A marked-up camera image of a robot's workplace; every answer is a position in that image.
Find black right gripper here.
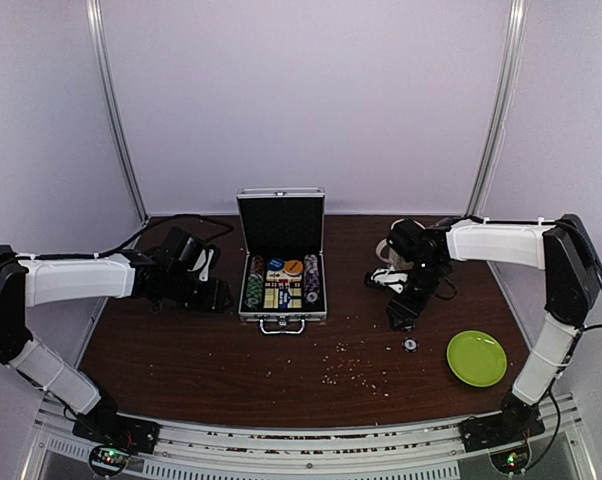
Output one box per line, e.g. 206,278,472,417
386,259,447,330

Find orange big blind button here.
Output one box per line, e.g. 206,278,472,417
284,260,304,276

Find Texas Hold'em card box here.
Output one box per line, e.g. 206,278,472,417
263,287,302,310

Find aluminium poker case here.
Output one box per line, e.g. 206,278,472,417
236,187,328,336

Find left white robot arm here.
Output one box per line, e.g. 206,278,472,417
0,245,232,444

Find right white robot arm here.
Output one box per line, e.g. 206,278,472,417
378,214,602,442

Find purple poker chip middle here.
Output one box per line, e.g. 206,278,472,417
402,337,419,353

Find beige ceramic mug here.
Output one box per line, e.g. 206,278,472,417
375,239,413,270

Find green plate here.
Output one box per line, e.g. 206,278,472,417
446,330,508,388

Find right row poker chips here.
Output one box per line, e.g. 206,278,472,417
303,254,320,304

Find row poker chips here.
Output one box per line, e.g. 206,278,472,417
303,254,320,304
244,255,266,309

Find left row poker chips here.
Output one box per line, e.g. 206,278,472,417
244,255,266,309

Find red playing card deck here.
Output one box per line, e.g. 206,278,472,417
266,269,302,283

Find blue small blind button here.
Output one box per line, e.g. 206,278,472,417
267,258,285,271

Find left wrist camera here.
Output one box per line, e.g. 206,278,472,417
159,227,220,282

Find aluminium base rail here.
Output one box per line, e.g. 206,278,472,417
20,392,602,480

